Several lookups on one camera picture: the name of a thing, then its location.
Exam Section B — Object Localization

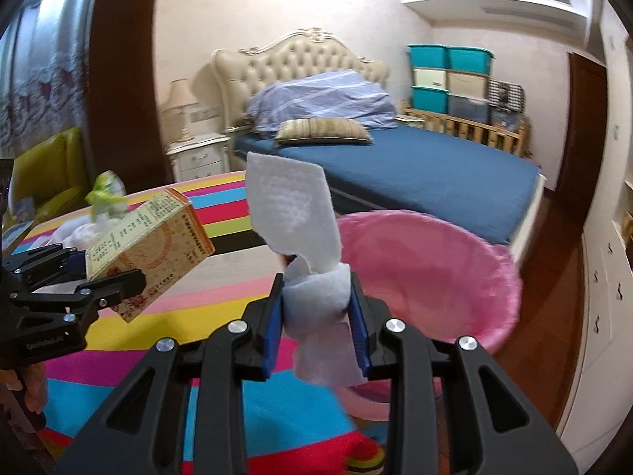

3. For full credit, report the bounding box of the tall orange medicine box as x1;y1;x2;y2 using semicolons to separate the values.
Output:
86;188;214;323

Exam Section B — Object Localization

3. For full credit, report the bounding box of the white paper towel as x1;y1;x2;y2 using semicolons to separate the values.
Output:
246;152;366;387

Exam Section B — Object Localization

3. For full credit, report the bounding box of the pink lined trash bin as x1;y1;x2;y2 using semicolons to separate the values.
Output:
332;209;525;423

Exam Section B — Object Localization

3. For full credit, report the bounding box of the person's left hand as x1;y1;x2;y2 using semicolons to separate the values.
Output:
0;363;47;414

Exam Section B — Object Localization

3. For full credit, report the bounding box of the small picture on armchair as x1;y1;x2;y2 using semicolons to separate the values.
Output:
11;198;35;222

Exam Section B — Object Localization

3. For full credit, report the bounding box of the white crumpled plastic bag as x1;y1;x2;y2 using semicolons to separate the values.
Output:
44;213;121;251

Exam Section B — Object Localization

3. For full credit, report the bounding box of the yellow leather armchair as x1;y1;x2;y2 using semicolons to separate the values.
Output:
3;127;89;227

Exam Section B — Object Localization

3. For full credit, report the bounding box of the green snack bag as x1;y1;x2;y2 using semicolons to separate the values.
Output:
86;171;128;221

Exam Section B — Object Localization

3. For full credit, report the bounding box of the white drawer cabinet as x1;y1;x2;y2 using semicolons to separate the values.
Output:
555;177;633;473

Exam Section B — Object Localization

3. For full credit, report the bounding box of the colourful striped table cloth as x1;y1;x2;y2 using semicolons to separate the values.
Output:
34;172;385;474

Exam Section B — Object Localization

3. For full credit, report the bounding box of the dark brown wardrobe panel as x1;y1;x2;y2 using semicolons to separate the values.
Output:
87;0;173;192

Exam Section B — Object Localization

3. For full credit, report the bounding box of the white nightstand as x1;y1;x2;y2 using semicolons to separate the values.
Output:
166;133;231;182

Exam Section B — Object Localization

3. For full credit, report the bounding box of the lace patterned curtain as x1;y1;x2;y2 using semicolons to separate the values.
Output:
1;0;95;158

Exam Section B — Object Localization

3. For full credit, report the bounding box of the beige table lamp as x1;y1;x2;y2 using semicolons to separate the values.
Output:
163;78;199;143

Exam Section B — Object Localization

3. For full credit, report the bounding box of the bed with blue cover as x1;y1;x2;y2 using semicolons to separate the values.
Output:
234;124;545;264

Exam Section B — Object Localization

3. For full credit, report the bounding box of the striped gold pillow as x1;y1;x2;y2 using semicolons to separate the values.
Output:
275;118;373;145

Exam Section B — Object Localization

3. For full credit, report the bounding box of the dark brown door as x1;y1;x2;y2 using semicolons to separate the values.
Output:
555;53;607;221

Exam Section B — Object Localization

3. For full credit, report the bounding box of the grey storage bin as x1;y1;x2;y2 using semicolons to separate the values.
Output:
447;93;490;124

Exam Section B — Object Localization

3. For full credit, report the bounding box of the lavender striped duvet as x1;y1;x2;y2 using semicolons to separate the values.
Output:
246;70;396;135

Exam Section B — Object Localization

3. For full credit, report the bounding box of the checkered black white bag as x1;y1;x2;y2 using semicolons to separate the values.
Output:
488;78;526;113

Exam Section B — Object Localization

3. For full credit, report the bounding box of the beige tufted headboard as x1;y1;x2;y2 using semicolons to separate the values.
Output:
210;28;389;133

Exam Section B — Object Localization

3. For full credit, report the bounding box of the teal storage bin lower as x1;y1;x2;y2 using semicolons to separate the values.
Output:
412;86;449;114

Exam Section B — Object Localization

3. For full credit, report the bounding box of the teal storage bin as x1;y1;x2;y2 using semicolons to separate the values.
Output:
446;46;495;76
412;86;449;114
409;44;449;70

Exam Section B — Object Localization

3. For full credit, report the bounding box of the beige storage bin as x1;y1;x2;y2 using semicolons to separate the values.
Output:
446;70;489;100

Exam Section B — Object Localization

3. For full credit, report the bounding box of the cream storage bin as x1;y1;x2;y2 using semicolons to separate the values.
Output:
413;68;446;90

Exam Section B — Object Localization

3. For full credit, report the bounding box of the teal storage bin top right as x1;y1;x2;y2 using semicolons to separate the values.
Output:
446;46;495;76

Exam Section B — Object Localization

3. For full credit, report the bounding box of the teal storage bin top left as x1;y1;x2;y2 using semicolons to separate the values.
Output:
409;44;449;70

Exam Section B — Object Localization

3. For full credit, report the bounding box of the wooden crib rail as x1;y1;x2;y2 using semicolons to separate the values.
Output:
396;104;531;158

